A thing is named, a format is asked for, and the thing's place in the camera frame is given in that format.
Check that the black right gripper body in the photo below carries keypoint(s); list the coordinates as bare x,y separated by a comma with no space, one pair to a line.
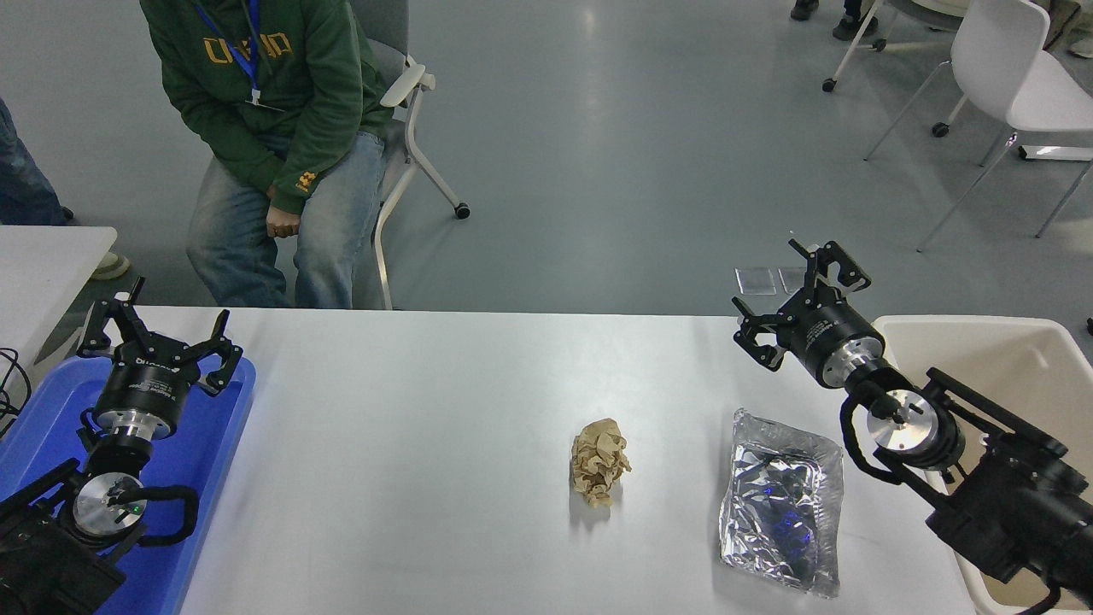
828,333

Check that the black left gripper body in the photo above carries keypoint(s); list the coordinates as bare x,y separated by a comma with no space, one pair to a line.
147,384

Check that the seated person's left hand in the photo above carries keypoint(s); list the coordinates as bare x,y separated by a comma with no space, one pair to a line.
282,225

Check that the clear floor plate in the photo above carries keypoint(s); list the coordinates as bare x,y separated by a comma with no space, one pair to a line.
756,281
787,280

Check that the white-framed chair on casters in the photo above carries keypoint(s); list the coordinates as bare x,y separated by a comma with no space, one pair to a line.
931,4

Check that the large pale plastic bin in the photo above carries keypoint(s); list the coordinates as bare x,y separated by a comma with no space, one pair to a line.
1025,367

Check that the blue plastic tray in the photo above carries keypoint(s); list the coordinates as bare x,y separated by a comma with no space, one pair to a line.
205,461

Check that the white plastic chair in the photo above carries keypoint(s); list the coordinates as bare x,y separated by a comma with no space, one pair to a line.
999,51

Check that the crumpled tan paper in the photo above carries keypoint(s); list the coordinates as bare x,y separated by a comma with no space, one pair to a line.
599,461

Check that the gray chair with white armrest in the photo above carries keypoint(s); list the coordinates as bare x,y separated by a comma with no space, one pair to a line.
410,85

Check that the white side table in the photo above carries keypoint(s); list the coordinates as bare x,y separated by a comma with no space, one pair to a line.
43,265

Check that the silver foil tray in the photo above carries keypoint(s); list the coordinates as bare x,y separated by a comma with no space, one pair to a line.
781,504

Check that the seated person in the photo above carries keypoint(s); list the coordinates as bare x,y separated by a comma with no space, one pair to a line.
273,94

